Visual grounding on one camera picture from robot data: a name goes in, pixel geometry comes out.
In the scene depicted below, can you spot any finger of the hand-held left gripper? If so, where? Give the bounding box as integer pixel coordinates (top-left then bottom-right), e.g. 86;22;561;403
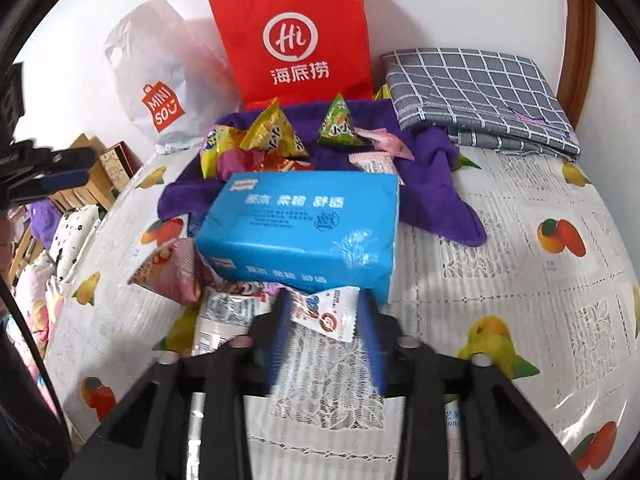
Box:
29;146;97;173
7;171;91;204

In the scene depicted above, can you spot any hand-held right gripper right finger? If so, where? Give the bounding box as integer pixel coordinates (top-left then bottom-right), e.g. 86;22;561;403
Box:
356;290;587;480

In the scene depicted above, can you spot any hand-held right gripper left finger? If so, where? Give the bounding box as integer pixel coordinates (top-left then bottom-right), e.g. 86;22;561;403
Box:
60;290;294;480

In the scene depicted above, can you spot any white red snack packet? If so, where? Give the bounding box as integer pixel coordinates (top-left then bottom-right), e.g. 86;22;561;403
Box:
287;286;362;345

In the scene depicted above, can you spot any pink yellow snack packet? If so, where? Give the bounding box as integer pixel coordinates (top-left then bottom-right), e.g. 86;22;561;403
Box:
200;125;251;179

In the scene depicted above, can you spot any green snack packet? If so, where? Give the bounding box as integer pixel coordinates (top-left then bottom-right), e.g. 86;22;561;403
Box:
318;93;362;147

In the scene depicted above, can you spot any wooden furniture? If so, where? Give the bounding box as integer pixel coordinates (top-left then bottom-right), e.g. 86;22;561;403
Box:
10;132;118;281

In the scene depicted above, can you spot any purple plush toy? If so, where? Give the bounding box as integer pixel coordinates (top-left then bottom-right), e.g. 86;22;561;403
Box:
27;199;63;248

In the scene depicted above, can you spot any brown patterned box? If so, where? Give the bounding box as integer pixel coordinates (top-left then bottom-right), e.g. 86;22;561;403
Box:
99;142;143;192

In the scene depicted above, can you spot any white black printed packet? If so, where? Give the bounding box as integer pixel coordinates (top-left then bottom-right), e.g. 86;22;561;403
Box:
192;290;273;357

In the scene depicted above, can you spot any white floral pillow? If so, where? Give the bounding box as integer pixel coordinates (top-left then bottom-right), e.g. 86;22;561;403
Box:
49;204;103;283

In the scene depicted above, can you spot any blue tissue pack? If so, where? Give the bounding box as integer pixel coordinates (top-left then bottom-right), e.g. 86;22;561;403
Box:
194;170;401;303

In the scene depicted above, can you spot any pink triangular snack packet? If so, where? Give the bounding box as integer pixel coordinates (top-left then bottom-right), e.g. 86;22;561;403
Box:
127;237;206;305

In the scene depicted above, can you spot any white plastic bag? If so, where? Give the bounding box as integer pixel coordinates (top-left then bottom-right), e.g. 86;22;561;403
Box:
103;0;241;153

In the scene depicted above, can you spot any floral bedding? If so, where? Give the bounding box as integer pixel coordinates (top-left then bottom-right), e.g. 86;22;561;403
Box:
12;250;68;366

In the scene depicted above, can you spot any fruit print tablecloth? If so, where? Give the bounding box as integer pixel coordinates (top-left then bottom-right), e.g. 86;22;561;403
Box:
45;145;640;480

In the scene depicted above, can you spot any purple towel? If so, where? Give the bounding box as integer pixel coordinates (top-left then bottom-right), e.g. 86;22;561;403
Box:
157;99;488;248

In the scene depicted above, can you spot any pink white snack packet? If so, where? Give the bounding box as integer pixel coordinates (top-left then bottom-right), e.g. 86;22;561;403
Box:
348;151;397;177

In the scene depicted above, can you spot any pink candy packet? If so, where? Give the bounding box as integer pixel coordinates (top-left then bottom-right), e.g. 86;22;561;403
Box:
357;127;416;161

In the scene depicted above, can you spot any orange yellow triangular packet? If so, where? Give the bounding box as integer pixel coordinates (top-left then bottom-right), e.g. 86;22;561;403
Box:
240;98;310;159

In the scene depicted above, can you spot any person's dark clothing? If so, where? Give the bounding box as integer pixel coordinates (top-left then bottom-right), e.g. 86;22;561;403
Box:
0;310;76;480

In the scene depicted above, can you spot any grey checked cloth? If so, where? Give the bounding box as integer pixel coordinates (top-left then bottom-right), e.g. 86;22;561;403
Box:
381;47;582;162

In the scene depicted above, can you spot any red paper bag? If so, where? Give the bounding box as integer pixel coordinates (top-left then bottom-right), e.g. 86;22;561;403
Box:
208;0;375;111

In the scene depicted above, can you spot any wooden door frame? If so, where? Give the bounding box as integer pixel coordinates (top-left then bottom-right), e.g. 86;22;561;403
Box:
557;0;598;128

